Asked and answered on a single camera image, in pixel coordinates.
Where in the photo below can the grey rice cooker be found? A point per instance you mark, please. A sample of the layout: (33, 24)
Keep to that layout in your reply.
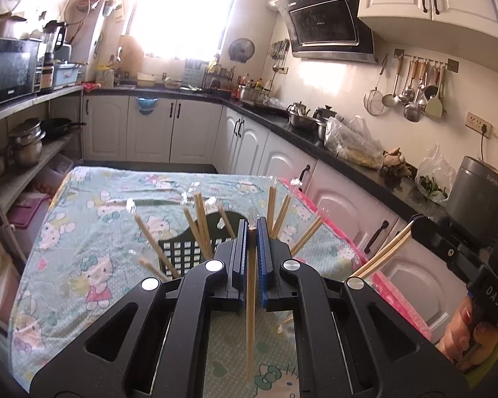
(473, 195)

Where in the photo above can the round black wall fan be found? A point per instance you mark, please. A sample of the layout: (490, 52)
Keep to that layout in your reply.
(241, 50)

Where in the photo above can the brass wall hook rail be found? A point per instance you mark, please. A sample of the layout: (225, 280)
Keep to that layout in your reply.
(452, 65)

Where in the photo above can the black wok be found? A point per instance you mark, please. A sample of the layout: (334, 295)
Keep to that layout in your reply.
(60, 126)

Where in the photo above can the black condiment rack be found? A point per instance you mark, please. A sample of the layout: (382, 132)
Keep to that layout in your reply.
(220, 78)

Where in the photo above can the black kitchen countertop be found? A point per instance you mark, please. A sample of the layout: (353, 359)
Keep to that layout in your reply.
(369, 178)

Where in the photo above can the wall power socket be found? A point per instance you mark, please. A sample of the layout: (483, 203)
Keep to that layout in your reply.
(479, 122)

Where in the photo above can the blue plastic basin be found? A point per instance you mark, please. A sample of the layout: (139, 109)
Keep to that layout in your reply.
(146, 105)

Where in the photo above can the steel stockpot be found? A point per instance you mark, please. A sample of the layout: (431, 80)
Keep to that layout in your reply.
(253, 94)

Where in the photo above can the person's right hand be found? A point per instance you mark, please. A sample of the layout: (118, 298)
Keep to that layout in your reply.
(456, 336)

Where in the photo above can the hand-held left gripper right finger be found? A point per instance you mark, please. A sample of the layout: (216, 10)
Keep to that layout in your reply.
(263, 265)

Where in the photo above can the cream food box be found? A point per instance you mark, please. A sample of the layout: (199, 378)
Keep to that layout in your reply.
(146, 79)

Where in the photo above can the pale blue utensil organizer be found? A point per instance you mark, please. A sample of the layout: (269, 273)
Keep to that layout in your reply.
(195, 74)

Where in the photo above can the large clear plastic bag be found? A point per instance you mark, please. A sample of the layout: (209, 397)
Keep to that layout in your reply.
(352, 145)

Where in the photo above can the bright kitchen window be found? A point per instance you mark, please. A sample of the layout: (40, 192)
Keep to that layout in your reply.
(182, 8)

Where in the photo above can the hanging plastic cup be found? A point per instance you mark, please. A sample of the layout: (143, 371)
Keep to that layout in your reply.
(113, 8)

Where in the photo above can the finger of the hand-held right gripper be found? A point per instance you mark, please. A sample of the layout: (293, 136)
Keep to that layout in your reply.
(444, 244)

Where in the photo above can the clear bag of greens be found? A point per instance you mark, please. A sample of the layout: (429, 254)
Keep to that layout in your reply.
(433, 182)

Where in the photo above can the row of hanging metal ladles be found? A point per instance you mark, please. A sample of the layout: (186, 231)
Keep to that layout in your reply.
(413, 110)

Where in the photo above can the bunch of bamboo chopsticks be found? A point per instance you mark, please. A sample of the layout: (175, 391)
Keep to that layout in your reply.
(271, 209)

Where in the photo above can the green plastic utensil holder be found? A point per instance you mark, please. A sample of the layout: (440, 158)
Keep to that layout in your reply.
(222, 236)

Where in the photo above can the steel lidded pot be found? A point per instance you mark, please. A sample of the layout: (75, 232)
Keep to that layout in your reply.
(324, 118)
(301, 116)

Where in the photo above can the red cloth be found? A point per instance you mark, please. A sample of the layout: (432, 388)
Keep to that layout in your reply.
(90, 87)

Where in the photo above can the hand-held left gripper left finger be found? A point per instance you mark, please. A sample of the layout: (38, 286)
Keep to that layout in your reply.
(242, 265)

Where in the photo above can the blue-grey plastic bin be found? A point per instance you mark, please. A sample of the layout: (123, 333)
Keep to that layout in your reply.
(66, 78)

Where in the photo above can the cartoon cat printed tablecloth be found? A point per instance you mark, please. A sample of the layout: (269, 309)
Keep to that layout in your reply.
(87, 215)

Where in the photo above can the small hanging kitchen tools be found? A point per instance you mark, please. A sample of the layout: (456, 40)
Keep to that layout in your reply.
(280, 52)

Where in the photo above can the bamboo chopstick pair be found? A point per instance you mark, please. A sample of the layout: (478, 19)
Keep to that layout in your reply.
(251, 340)
(381, 253)

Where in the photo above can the row of condiment bottles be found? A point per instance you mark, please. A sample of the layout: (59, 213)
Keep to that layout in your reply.
(253, 83)

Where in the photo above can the purple plastic box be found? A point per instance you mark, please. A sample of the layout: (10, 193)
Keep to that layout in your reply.
(29, 213)

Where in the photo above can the pale green spatula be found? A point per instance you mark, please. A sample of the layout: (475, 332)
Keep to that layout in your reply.
(435, 107)

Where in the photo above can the brown lumpy vegetable pile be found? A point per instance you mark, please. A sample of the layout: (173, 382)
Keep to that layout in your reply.
(398, 166)

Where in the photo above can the black blender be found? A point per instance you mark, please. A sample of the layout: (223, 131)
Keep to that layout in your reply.
(54, 41)

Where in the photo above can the metal shelf rack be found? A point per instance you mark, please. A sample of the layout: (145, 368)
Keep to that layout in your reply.
(33, 99)

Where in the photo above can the black slanted range hood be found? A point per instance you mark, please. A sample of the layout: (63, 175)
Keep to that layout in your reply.
(323, 25)

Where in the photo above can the white lower kitchen cabinets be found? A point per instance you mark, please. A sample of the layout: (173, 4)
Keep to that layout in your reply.
(149, 132)

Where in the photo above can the black microwave oven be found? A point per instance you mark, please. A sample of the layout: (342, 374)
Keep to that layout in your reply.
(10, 72)

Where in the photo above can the stacked steel pots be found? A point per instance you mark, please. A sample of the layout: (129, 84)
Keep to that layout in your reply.
(27, 145)

